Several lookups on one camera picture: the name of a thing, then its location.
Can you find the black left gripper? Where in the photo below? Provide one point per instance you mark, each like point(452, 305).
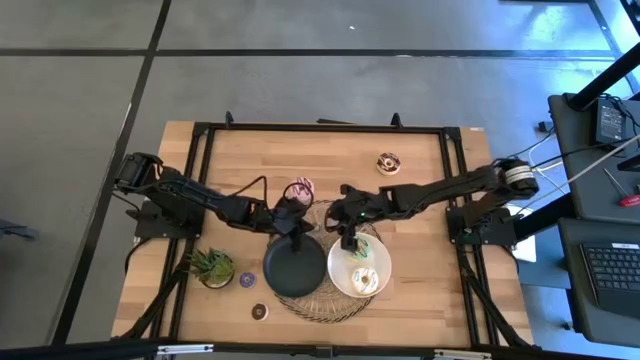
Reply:
point(292, 217)

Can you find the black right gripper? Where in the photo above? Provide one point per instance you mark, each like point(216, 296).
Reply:
point(357, 207)

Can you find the green donut with dark drizzle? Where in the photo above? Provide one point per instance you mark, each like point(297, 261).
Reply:
point(366, 250)

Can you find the white donut with blue drizzle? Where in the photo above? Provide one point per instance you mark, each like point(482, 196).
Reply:
point(357, 282)

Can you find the pink donut with dark drizzle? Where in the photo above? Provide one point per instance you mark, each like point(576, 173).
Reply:
point(306, 186)

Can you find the small purple donut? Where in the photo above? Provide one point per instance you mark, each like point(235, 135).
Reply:
point(243, 278)

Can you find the small dark chocolate donut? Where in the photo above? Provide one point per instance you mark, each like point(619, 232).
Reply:
point(255, 311)

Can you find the chocolate glazed donut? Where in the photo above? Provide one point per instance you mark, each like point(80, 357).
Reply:
point(388, 170)

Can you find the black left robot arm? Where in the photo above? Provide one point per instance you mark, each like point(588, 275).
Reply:
point(200, 195)

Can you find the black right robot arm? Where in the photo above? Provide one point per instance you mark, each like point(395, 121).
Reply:
point(440, 190)

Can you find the black round plate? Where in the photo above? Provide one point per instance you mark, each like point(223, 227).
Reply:
point(295, 272)

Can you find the white round plate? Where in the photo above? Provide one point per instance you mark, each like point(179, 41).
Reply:
point(382, 260)

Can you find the round woven straw placemat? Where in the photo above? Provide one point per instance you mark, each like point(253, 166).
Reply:
point(325, 305)

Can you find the small potted green plant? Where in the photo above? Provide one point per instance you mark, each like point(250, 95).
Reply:
point(215, 267)

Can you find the black diagonal strut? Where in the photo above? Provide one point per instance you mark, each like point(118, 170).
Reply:
point(542, 220)
point(605, 80)

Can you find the dark grey side desk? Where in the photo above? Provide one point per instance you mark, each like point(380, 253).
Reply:
point(575, 150)

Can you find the grey rod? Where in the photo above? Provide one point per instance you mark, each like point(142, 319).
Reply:
point(590, 168)

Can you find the black keyboard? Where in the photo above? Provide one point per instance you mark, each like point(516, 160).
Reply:
point(615, 270)

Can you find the grey chair base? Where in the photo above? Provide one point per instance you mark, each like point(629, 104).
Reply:
point(15, 231)

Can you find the black power supply box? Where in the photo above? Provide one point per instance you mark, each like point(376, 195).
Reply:
point(610, 122)

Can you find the black metal table frame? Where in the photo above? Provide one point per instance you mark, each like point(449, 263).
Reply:
point(325, 128)

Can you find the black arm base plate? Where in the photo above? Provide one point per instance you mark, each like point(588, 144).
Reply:
point(495, 231)
point(150, 227)

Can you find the silver aluminium bracket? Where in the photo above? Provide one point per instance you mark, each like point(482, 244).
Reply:
point(185, 348)
point(462, 354)

